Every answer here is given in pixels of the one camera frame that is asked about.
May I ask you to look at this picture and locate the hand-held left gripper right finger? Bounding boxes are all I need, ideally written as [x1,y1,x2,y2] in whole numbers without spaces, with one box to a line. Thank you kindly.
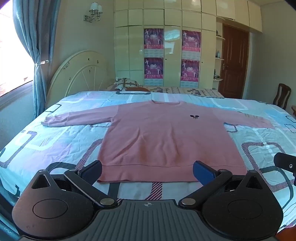
[178,160,266,209]

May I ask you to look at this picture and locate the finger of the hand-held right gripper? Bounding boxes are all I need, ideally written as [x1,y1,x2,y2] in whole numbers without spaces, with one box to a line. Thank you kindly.
[273,152,296,184]

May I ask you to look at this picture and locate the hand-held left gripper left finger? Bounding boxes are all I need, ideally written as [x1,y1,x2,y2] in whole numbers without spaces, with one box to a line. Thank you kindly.
[31,160,118,209]

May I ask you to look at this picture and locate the pink knit sweater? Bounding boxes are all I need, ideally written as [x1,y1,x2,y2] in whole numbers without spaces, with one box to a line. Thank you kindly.
[41,100,275,183]

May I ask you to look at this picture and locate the patterned bed with sheet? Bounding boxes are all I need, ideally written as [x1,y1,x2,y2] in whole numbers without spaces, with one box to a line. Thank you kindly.
[0,90,296,232]

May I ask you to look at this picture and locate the dark wooden chair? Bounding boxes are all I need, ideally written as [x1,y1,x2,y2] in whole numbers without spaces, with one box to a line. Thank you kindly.
[273,83,292,109]

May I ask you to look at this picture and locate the floral quilt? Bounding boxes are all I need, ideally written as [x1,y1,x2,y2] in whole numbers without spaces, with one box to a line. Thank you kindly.
[105,84,225,99]

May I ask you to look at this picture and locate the patterned pillow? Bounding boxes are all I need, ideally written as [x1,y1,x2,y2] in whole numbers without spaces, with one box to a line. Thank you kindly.
[115,78,139,90]

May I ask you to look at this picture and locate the cream round headboard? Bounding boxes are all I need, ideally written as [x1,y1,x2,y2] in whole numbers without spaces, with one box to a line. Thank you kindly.
[46,50,116,105]

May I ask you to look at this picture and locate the brown wooden door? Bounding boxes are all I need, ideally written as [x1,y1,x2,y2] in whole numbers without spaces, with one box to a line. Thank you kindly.
[218,24,250,99]

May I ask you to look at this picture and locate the window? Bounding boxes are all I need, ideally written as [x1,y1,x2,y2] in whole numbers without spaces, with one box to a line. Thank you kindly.
[0,0,34,98]

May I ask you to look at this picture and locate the blue curtain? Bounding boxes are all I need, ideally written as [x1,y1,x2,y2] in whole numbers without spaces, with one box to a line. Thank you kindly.
[13,0,60,120]

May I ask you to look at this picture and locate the cream glossy wardrobe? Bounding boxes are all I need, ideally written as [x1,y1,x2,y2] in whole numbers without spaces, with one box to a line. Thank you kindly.
[113,0,263,90]

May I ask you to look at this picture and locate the purple wall poster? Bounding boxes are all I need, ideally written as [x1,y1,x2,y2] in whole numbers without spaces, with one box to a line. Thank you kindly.
[144,28,164,57]
[182,30,201,59]
[144,57,164,86]
[181,59,200,88]

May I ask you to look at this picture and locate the wall lamp with glass shades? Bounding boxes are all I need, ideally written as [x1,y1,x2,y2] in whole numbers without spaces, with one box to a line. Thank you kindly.
[84,2,103,24]

